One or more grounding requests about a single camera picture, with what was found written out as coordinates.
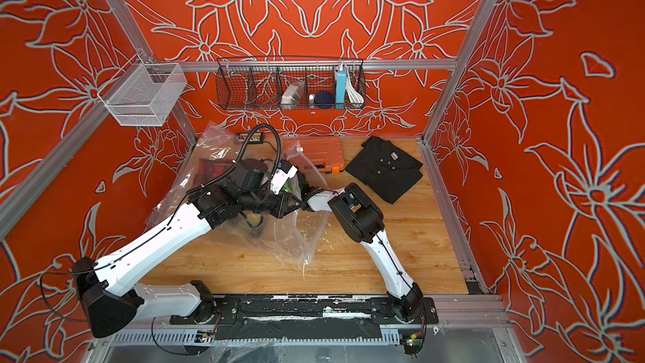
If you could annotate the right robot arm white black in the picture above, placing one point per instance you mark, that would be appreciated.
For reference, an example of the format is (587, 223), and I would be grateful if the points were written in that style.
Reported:
(363, 222)

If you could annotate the grey white packet in basket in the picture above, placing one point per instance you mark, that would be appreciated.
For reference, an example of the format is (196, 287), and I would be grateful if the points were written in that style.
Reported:
(293, 95)

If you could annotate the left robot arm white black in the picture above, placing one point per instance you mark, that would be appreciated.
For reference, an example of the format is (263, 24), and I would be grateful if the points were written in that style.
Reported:
(109, 289)

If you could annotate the orange plastic tool case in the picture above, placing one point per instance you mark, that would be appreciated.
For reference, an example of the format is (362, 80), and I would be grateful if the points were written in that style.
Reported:
(325, 152)

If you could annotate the small black device with buttons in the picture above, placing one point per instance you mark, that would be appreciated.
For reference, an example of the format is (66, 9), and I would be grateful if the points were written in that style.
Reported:
(256, 138)

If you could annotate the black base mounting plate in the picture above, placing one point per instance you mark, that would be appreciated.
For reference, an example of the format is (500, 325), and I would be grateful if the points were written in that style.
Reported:
(303, 316)

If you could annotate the dark blue round object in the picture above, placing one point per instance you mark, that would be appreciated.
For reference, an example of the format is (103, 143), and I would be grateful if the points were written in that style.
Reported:
(324, 100)

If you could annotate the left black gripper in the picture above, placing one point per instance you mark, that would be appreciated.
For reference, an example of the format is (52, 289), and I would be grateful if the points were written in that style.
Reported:
(285, 207)

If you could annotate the clear plastic vacuum bag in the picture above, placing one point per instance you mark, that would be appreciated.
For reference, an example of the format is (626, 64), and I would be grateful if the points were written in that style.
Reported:
(292, 238)

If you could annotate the red black plaid shirt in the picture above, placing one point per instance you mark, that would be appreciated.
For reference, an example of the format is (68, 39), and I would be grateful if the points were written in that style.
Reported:
(214, 168)

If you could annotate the black wire wall basket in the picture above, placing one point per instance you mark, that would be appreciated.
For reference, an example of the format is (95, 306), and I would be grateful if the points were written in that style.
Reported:
(258, 85)

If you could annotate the light blue box in basket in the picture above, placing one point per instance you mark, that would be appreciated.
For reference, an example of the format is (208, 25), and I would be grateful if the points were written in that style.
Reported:
(341, 82)

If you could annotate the clear acrylic wall bin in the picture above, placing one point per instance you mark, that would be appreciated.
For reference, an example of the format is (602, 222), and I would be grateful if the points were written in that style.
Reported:
(144, 97)

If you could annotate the white slotted cable duct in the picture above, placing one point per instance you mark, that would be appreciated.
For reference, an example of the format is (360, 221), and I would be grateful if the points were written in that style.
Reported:
(204, 338)

